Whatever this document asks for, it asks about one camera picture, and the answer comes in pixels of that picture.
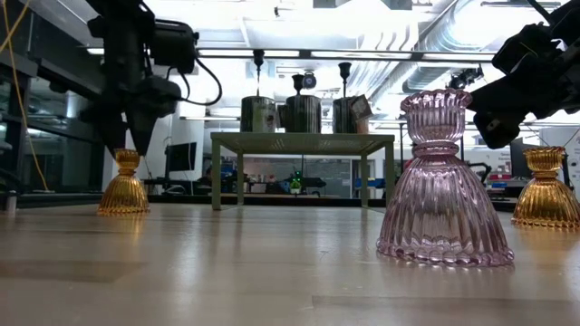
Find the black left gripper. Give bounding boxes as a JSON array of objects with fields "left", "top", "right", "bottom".
[{"left": 82, "top": 75, "right": 183, "bottom": 158}]

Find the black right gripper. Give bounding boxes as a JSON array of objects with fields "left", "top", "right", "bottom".
[{"left": 466, "top": 24, "right": 580, "bottom": 151}]

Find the amber ribbed glass candle holder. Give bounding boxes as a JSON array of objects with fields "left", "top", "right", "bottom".
[
  {"left": 96, "top": 148, "right": 151, "bottom": 216},
  {"left": 510, "top": 145, "right": 580, "bottom": 230}
]

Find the tall black candlestick holder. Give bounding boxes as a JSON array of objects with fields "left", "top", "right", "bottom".
[{"left": 251, "top": 48, "right": 265, "bottom": 99}]

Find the silver tin candle brown tag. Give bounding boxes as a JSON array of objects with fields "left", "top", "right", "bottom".
[
  {"left": 332, "top": 93, "right": 375, "bottom": 135},
  {"left": 276, "top": 93, "right": 323, "bottom": 134}
]

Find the medium black candlestick holder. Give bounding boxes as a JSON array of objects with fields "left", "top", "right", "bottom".
[{"left": 338, "top": 62, "right": 353, "bottom": 100}]

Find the black computer monitor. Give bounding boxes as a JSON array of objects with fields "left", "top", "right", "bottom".
[{"left": 165, "top": 141, "right": 198, "bottom": 173}]

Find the green perforated metal shelf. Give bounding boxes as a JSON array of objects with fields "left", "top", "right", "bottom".
[{"left": 210, "top": 131, "right": 396, "bottom": 212}]

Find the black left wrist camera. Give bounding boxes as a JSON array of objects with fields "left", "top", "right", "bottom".
[{"left": 150, "top": 18, "right": 200, "bottom": 76}]

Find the black left wrist camera cable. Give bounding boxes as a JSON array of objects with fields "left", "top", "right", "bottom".
[{"left": 165, "top": 56, "right": 224, "bottom": 108}]

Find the yellow hanging cable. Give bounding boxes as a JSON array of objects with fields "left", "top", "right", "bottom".
[{"left": 0, "top": 0, "right": 50, "bottom": 192}]

